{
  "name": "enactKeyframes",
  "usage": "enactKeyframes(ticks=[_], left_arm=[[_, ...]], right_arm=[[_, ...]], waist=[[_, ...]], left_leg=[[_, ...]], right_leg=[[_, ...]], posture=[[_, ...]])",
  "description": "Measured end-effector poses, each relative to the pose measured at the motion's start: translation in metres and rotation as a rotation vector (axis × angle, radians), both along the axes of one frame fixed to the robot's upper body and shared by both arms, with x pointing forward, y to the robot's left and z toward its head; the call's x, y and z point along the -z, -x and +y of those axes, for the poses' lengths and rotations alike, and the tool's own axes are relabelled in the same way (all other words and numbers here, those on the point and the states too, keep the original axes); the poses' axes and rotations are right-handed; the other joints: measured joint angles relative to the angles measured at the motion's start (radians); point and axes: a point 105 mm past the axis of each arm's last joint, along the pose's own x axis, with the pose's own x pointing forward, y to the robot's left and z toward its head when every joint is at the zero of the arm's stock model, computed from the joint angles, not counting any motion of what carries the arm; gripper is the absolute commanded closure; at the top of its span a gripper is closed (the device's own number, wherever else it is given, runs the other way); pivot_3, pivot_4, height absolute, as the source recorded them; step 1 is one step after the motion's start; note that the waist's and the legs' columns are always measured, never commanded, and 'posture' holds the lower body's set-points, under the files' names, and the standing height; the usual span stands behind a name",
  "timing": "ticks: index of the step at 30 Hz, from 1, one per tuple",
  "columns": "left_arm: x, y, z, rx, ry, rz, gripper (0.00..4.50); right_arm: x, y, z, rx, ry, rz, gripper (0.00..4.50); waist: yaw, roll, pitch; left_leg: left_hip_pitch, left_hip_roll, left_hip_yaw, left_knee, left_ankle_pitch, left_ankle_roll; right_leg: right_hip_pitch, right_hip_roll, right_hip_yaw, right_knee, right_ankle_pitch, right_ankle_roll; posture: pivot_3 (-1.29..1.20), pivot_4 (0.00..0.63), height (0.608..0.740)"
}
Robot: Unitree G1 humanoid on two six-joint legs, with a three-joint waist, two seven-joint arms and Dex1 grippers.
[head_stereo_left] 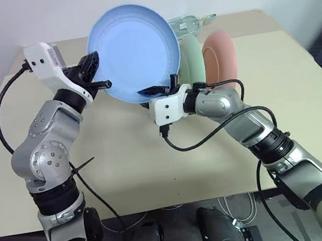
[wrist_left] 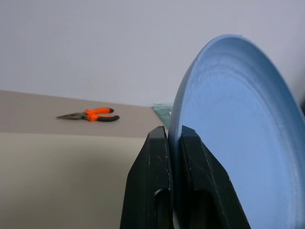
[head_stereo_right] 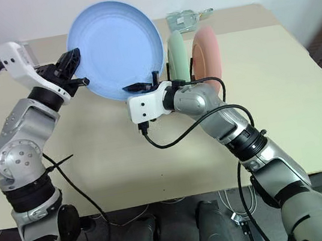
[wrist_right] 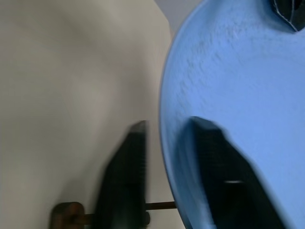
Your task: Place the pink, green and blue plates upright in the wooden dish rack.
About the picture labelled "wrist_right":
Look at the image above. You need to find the dark object with light seams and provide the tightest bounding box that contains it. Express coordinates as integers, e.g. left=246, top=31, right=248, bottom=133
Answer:
left=267, top=0, right=305, bottom=32

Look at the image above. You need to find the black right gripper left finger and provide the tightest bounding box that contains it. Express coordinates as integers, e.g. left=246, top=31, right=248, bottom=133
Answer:
left=91, top=120, right=151, bottom=229

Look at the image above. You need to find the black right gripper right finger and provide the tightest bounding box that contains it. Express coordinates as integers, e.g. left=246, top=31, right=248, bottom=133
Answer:
left=185, top=116, right=287, bottom=229

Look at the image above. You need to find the blue plate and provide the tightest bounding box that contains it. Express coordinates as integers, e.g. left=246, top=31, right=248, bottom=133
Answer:
left=158, top=0, right=305, bottom=229

